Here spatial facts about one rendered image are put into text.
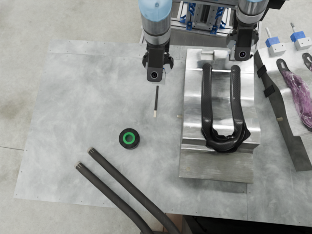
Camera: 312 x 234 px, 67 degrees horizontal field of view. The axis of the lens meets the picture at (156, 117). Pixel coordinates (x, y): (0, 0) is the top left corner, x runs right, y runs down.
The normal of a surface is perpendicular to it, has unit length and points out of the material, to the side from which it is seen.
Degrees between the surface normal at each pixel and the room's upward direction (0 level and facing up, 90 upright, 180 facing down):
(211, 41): 0
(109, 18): 0
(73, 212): 0
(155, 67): 29
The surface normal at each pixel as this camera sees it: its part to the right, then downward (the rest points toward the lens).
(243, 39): -0.22, 0.39
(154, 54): -0.09, 0.23
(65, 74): -0.04, -0.27
